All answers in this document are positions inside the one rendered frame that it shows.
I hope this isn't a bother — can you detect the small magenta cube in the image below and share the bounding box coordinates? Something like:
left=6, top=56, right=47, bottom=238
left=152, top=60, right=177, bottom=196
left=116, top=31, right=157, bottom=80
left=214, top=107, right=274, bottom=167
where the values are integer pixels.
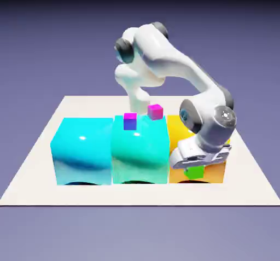
left=147, top=103, right=164, bottom=121

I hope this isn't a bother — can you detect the small purple cube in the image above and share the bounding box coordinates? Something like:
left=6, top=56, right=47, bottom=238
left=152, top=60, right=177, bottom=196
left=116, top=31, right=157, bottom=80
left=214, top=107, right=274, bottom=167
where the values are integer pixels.
left=123, top=112, right=138, bottom=131

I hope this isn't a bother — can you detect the small green cube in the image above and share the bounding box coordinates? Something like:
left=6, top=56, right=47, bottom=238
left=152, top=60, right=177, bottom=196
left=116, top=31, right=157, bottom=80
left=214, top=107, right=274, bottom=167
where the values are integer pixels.
left=183, top=165, right=205, bottom=181

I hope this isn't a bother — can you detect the large turquoise box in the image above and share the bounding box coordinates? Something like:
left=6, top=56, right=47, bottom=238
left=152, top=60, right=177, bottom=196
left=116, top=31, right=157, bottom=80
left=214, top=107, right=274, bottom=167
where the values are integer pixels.
left=110, top=114, right=170, bottom=185

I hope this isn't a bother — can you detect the large cyan box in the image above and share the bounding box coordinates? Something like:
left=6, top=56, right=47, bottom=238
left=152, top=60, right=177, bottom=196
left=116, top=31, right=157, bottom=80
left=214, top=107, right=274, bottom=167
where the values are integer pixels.
left=50, top=117, right=114, bottom=186

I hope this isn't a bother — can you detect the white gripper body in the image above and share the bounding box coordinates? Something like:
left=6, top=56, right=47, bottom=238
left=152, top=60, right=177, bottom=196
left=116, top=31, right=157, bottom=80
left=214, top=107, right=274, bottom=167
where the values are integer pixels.
left=169, top=136, right=232, bottom=170

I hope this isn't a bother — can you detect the large orange box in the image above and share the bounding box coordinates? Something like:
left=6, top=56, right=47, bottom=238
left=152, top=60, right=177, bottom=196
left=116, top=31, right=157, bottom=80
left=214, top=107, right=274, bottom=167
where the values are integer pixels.
left=167, top=114, right=231, bottom=184

